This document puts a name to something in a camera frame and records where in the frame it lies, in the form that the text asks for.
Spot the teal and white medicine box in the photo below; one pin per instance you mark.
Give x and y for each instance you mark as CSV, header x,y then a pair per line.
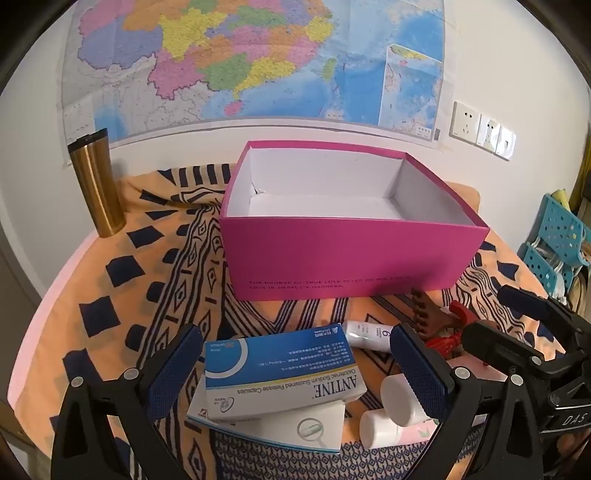
x,y
277,429

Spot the pale yellow object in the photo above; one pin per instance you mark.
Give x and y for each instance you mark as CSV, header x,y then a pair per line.
x,y
560,196

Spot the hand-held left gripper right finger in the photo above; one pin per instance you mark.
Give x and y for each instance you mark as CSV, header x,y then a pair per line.
x,y
420,374

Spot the pink cardboard box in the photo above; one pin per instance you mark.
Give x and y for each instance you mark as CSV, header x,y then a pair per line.
x,y
346,258

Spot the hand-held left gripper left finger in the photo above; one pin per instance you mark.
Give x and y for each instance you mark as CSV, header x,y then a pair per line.
x,y
178,369

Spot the red plastic clip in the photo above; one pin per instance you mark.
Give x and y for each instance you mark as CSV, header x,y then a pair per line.
x,y
459,314

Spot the pink and white packet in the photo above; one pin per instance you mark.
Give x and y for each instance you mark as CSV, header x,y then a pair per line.
x,y
415,434

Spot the blue perforated plastic stool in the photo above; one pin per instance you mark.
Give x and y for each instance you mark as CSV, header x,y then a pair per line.
x,y
561,230

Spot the colourful wall map poster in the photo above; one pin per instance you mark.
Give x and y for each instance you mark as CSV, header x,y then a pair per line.
x,y
231,55

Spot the brown wooden comb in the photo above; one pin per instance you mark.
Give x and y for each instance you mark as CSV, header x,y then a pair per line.
x,y
429,318

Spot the orange patterned cloth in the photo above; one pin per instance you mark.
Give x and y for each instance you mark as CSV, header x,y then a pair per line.
x,y
115,286

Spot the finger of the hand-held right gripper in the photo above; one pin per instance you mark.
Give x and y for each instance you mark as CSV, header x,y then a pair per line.
x,y
515,295
498,346

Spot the gold metal tumbler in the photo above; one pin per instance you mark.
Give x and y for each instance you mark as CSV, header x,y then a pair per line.
x,y
97,184

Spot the white bottle cap large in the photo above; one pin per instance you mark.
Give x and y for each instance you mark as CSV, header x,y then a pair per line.
x,y
397,397

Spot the white cream tube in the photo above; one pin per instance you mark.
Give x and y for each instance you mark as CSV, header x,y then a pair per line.
x,y
367,334

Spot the white wall socket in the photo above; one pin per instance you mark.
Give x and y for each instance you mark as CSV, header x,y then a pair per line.
x,y
488,131
505,142
465,122

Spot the blue and white medicine box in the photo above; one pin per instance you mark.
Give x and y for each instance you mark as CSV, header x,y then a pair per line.
x,y
286,369

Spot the white bottle cap small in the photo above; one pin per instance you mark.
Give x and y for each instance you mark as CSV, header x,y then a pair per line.
x,y
378,429

